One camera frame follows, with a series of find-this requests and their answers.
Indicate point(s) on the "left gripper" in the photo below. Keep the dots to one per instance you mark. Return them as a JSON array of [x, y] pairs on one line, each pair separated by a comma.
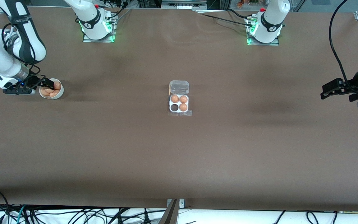
[[355, 81]]

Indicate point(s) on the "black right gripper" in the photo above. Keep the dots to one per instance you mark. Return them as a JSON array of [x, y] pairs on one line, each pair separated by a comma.
[[34, 81]]

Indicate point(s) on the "clear plastic egg box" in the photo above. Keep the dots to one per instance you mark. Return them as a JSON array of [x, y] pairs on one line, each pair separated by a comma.
[[179, 87]]

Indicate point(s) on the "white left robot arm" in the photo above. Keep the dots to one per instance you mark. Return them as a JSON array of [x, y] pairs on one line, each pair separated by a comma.
[[270, 18]]

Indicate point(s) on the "white round bowl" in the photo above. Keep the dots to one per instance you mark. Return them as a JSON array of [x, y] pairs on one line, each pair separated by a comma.
[[59, 95]]

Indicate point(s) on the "orange background object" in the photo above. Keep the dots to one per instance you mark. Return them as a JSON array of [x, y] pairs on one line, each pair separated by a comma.
[[240, 3]]

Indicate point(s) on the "clear tape strip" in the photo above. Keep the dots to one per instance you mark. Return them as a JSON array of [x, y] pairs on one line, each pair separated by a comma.
[[190, 113]]

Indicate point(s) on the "grey background device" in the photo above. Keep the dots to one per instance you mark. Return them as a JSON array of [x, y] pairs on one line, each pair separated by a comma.
[[182, 4]]

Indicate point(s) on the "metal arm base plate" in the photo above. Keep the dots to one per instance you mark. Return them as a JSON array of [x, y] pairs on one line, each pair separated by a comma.
[[87, 39], [275, 44]]

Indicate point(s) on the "dark camera mount strut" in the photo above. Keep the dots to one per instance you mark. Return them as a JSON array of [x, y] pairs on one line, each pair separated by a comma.
[[169, 216]]

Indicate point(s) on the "small metal table bracket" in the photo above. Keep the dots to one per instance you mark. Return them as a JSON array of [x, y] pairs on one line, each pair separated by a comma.
[[182, 203]]

